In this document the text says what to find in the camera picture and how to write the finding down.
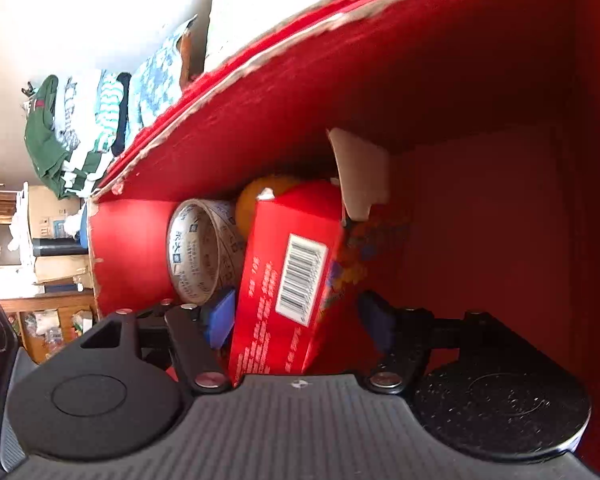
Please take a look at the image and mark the dark hanging garment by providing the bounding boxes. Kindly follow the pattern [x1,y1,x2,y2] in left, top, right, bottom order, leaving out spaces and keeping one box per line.
[111,72,133,157]

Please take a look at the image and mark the brown cardboard box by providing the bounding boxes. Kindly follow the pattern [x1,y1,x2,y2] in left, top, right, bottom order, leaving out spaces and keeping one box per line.
[27,185,82,241]
[33,254,96,287]

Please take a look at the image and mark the wooden shelf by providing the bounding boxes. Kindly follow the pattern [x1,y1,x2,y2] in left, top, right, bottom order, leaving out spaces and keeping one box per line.
[0,292,99,365]

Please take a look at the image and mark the large red cardboard box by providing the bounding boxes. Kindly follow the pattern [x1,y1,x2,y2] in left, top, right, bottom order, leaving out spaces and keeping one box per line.
[87,0,600,479]

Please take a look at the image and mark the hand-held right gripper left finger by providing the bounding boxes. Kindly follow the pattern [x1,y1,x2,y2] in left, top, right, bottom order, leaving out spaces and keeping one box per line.
[80,287,239,394]

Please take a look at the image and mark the white green striped garment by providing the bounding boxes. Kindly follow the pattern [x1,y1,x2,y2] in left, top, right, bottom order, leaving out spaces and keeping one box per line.
[54,71,123,198]

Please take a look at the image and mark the small red barcode carton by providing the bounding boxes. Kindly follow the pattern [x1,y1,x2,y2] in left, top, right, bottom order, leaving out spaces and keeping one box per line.
[227,127,414,389]

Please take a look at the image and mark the black cylinder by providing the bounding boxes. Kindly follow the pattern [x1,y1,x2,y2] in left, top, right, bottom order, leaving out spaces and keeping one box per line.
[32,238,89,258]

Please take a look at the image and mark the blue white patterned garment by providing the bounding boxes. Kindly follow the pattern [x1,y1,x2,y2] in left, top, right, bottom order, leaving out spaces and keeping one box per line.
[129,14,199,137]

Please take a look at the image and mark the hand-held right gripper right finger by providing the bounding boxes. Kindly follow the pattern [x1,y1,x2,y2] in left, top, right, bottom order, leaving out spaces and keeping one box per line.
[357,291,514,395]

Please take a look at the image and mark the orange fruit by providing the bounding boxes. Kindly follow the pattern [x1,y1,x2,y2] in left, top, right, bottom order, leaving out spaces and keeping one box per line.
[235,174,301,239]

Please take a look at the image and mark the beige packing tape roll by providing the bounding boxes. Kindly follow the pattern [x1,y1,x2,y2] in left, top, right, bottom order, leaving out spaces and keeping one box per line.
[166,199,247,305]

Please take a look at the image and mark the green hanging garment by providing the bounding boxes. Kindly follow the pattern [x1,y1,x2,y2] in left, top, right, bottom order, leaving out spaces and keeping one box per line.
[23,74,82,200]

